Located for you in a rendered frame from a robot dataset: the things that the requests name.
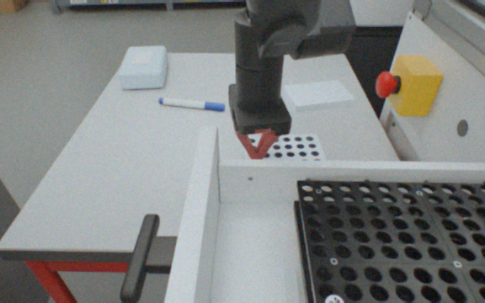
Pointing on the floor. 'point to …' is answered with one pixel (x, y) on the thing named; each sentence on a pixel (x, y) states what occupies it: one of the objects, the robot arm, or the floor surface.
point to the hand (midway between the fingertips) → (256, 154)
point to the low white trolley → (157, 170)
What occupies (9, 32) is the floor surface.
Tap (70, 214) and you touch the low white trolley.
